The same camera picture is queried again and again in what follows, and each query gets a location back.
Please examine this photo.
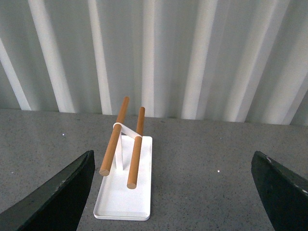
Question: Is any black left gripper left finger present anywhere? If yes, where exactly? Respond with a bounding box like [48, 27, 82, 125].
[0, 150, 95, 231]

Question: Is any left wooden rack rod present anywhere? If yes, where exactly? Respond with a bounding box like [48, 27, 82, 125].
[99, 96, 129, 176]

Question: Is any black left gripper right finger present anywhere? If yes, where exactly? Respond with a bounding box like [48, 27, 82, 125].
[251, 151, 308, 231]

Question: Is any right wooden rack rod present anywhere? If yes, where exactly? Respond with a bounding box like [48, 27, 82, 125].
[127, 107, 145, 190]

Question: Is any white towel rack stand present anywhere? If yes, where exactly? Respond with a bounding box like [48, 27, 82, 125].
[93, 123, 153, 221]

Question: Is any wooden rack rod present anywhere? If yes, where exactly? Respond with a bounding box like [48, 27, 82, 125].
[99, 96, 129, 176]
[127, 107, 145, 190]

